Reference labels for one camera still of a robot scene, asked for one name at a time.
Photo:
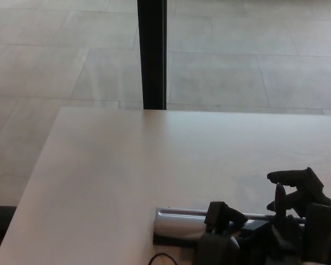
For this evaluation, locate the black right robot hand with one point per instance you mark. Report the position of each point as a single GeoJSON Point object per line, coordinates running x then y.
{"type": "Point", "coordinates": [317, 234]}

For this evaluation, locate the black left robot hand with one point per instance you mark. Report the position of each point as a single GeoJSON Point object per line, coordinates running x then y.
{"type": "Point", "coordinates": [218, 248]}

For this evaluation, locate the silver black three-hole punch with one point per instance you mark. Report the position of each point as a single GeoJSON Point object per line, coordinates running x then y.
{"type": "Point", "coordinates": [179, 223]}

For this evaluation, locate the black vertical window post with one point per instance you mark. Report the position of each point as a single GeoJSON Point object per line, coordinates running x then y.
{"type": "Point", "coordinates": [153, 55]}

